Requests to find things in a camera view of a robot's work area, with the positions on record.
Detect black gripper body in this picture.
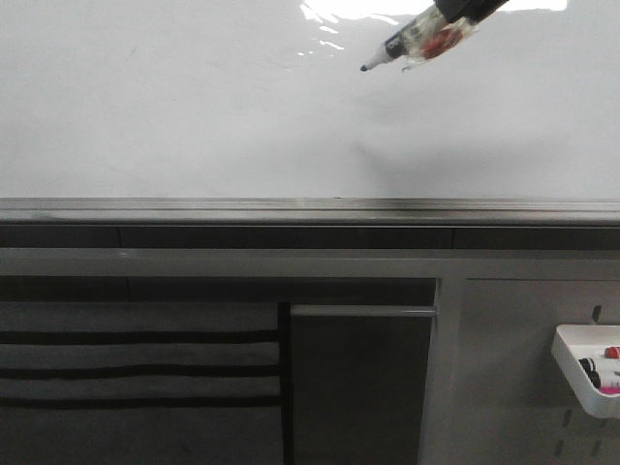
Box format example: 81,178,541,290
434,0,508,23

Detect black dry-erase marker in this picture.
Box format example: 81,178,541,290
359,5,478,72

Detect white whiteboard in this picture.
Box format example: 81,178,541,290
1,1,619,201

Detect white plastic marker tray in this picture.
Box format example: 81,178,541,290
551,325,619,419

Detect red capped marker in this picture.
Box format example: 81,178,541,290
604,346,620,359

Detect black capped marker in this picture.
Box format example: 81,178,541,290
578,357,620,373

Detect dark grey panel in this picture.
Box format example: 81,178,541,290
292,305,434,464

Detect pink capped marker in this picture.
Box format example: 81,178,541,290
588,371,620,395

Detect grey striped fabric organizer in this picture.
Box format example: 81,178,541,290
1,301,293,464

